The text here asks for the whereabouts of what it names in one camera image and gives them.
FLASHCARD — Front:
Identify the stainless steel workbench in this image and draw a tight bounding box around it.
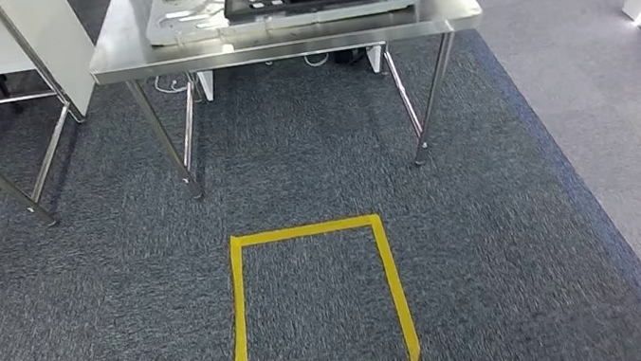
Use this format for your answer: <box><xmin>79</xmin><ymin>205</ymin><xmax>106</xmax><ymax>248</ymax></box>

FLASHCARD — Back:
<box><xmin>79</xmin><ymin>0</ymin><xmax>505</xmax><ymax>212</ymax></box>

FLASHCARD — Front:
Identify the yellow floor tape square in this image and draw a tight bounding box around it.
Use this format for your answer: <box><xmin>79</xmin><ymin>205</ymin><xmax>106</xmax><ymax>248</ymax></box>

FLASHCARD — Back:
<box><xmin>213</xmin><ymin>210</ymin><xmax>423</xmax><ymax>361</ymax></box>

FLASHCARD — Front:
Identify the white office desk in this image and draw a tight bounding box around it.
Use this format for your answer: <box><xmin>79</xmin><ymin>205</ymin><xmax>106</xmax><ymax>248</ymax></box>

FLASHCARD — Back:
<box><xmin>194</xmin><ymin>42</ymin><xmax>390</xmax><ymax>104</ymax></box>

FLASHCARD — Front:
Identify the white panel desk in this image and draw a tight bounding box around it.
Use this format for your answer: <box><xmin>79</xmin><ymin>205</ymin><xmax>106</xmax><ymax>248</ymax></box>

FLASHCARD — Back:
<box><xmin>0</xmin><ymin>0</ymin><xmax>106</xmax><ymax>131</ymax></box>

